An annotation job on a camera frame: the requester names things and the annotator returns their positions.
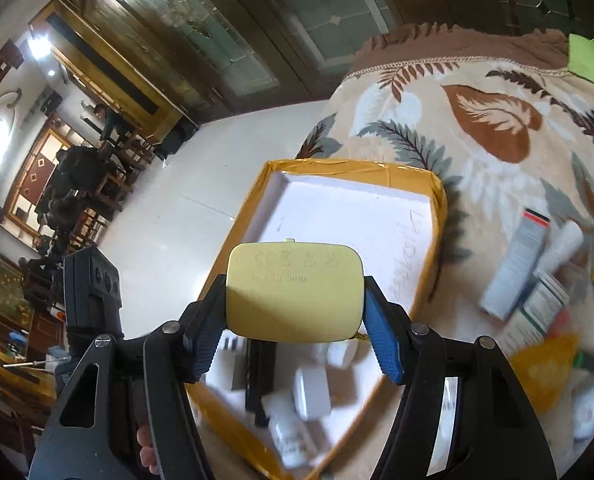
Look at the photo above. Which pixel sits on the golden wooden door frame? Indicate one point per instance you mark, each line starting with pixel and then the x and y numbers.
pixel 102 75

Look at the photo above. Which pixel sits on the dark wooden glass cabinet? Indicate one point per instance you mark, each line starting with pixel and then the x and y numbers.
pixel 202 35

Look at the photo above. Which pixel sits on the yellow cardboard box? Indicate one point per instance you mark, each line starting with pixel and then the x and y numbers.
pixel 327 210

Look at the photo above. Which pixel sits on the wooden chair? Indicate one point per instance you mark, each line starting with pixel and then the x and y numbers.
pixel 114 187

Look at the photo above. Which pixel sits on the yellow packet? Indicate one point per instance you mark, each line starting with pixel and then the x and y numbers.
pixel 547 370

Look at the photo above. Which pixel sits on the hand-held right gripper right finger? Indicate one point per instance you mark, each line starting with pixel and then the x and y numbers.
pixel 383 342

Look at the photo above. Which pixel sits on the green cloth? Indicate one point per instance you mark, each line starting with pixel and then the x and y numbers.
pixel 589 60

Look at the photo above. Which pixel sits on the white charger adapter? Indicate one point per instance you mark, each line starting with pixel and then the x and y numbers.
pixel 314 392

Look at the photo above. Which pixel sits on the pale yellow plastic case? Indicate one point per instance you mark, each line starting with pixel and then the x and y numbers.
pixel 292 300

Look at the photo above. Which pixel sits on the white labelled bottle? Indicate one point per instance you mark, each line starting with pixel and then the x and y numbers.
pixel 289 440

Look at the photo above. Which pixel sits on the green and white box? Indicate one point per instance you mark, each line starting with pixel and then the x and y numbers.
pixel 537 310

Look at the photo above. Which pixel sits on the grey box with red label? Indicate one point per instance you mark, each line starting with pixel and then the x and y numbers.
pixel 514 265

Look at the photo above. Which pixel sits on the black rectangular bar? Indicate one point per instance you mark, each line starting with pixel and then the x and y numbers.
pixel 259 380

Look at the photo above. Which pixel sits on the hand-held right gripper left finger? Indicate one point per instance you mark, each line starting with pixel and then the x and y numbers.
pixel 206 347

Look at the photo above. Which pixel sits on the person's left hand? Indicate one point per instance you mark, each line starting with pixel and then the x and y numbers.
pixel 147 452

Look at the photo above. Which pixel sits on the small white bottle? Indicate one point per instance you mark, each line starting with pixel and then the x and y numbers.
pixel 562 247

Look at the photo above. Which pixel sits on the white plug adapter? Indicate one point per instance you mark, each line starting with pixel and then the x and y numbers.
pixel 231 360

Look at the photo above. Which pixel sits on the leaf print blanket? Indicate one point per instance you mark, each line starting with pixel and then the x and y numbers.
pixel 477 160

